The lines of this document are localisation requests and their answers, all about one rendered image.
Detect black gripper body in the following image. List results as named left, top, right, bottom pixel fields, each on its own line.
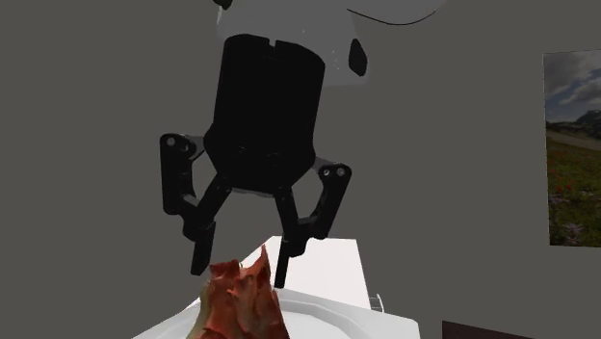
left=202, top=33, right=327, bottom=196

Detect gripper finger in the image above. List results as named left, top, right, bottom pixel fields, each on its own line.
left=159, top=132, right=233, bottom=277
left=273, top=156, right=353, bottom=290

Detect red brown crumpled object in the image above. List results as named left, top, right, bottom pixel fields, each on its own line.
left=186, top=243, right=291, bottom=339

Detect dark brown box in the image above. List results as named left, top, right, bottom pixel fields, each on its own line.
left=441, top=320, right=537, bottom=339

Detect landscape wall picture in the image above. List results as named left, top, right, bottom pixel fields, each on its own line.
left=542, top=48, right=601, bottom=248

